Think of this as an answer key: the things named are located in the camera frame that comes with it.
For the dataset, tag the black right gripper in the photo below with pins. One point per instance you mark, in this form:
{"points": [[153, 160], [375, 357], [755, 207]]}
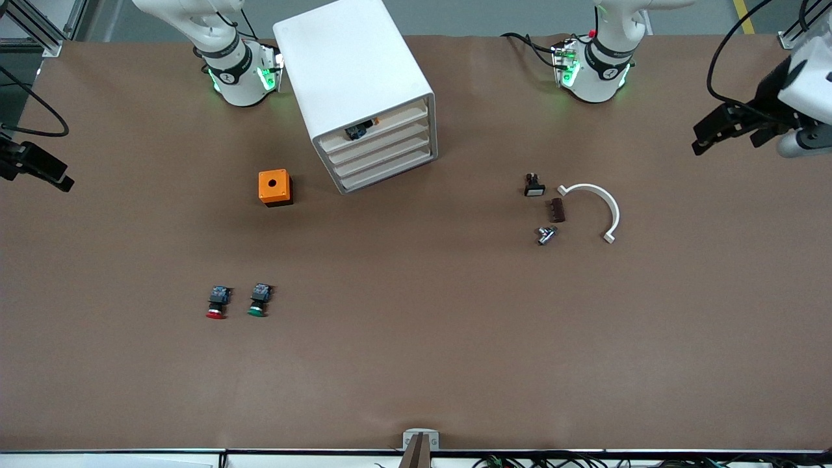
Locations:
{"points": [[9, 158]]}

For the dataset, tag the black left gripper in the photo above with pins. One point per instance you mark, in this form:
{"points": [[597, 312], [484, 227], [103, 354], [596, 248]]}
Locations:
{"points": [[764, 99]]}

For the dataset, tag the yellow push button switch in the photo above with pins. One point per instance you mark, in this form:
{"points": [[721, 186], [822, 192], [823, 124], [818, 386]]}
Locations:
{"points": [[359, 131]]}

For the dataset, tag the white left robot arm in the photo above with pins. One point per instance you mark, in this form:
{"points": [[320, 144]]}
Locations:
{"points": [[601, 84]]}

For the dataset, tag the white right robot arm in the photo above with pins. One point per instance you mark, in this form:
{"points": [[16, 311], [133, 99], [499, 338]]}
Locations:
{"points": [[240, 84]]}

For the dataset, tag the brown terminal block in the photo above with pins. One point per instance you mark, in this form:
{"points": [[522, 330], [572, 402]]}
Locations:
{"points": [[556, 210]]}

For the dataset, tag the aluminium frame profile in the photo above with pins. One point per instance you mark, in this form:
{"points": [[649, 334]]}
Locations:
{"points": [[788, 41], [53, 49]]}

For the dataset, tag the white curved plastic bracket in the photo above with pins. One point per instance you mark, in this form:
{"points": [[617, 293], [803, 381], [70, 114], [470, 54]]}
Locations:
{"points": [[606, 196]]}

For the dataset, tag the black switch with white face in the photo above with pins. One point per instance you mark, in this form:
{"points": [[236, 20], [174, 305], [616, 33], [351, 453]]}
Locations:
{"points": [[534, 186]]}

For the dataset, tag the silver metal selector switch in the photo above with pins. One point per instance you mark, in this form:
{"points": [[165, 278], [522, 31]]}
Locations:
{"points": [[546, 235]]}

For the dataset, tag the red push button switch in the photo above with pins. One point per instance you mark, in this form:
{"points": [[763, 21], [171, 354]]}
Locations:
{"points": [[218, 302]]}

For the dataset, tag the orange button enclosure box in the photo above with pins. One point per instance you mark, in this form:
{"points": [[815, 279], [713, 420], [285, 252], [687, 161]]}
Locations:
{"points": [[274, 187]]}

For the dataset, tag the green push button switch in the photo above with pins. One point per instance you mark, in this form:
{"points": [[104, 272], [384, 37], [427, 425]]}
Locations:
{"points": [[259, 300]]}

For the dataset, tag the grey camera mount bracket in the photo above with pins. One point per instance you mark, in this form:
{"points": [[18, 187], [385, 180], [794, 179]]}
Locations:
{"points": [[409, 439]]}

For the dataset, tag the brown camera mount bar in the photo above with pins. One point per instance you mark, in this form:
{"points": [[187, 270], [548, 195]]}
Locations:
{"points": [[416, 455]]}

